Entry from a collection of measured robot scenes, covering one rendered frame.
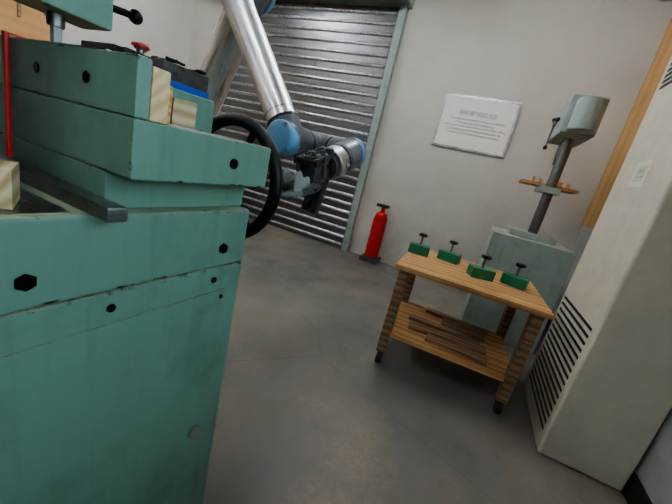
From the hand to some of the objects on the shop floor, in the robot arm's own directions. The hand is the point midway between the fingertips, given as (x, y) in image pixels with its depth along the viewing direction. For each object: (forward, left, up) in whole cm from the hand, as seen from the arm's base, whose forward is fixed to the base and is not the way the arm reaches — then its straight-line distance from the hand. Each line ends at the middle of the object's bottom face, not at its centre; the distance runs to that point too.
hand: (283, 195), depth 78 cm
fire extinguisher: (-77, +247, -80) cm, 271 cm away
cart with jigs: (+32, +112, -81) cm, 142 cm away
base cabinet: (-8, -53, -79) cm, 96 cm away
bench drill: (+53, +197, -82) cm, 219 cm away
